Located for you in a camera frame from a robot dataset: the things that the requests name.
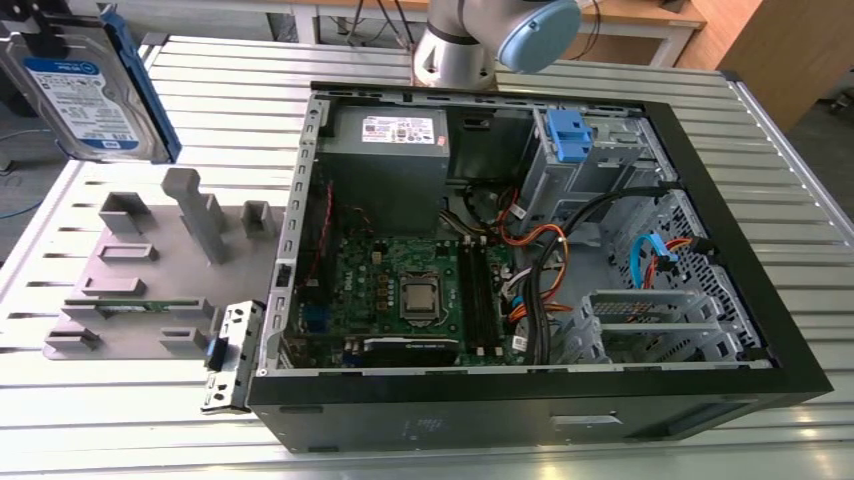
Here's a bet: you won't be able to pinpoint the metal drive cage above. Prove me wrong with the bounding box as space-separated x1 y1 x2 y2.
517 102 677 246

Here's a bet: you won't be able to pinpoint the black RAM slot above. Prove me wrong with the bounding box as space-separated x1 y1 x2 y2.
458 237 489 357
477 237 503 356

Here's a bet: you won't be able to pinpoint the blue drive carrier latch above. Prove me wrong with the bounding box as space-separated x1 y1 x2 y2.
543 109 596 164

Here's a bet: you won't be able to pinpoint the grey parts rack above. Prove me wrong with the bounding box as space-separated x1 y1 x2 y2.
43 167 289 361

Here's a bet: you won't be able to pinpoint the black cable bundle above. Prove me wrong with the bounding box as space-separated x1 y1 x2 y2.
522 234 570 365

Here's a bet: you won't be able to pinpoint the red wire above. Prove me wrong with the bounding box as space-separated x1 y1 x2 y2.
309 178 335 290

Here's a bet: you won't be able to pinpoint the metal disk bay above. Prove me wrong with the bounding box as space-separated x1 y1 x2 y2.
564 287 776 366

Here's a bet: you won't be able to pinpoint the silver CPU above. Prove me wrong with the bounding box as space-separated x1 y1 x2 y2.
403 284 439 314

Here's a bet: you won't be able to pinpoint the wooden desk white legs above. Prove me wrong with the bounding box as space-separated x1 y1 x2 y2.
580 0 709 69

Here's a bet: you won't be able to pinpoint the light blue floor cable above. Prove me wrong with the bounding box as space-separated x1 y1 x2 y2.
0 127 55 221

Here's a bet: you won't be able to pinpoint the orange yellow wire bundle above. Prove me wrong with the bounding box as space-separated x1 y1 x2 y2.
497 187 577 321

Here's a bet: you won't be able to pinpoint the blue data wire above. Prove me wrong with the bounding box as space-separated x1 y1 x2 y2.
629 232 682 292

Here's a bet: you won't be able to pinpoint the CPU socket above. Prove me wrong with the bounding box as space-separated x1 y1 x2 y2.
398 269 447 329

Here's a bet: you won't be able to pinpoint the green motherboard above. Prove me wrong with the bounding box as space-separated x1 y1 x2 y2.
286 234 529 369

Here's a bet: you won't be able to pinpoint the black PC case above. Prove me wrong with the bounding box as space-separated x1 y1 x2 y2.
245 79 836 455

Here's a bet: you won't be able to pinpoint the wooden cabinet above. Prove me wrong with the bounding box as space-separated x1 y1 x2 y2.
673 0 854 132

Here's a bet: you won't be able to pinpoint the orange black power wire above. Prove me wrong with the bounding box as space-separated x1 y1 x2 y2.
657 237 717 274

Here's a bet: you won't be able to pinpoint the black graphics card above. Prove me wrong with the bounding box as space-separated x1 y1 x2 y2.
363 337 462 367

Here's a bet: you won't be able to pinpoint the hard disk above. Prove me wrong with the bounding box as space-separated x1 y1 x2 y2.
0 4 183 165

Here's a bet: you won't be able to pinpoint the metal expansion slot bracket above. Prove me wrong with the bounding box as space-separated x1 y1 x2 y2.
199 299 269 416

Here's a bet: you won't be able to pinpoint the white table frame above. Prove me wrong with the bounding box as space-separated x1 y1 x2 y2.
126 0 429 46

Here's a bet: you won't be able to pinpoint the black curved cable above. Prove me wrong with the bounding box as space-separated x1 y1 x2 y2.
565 183 670 232

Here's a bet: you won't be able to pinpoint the grey power supply unit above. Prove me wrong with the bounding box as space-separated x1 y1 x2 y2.
318 105 454 241

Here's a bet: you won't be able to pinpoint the black yellow power wires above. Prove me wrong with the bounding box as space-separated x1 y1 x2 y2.
438 208 493 239

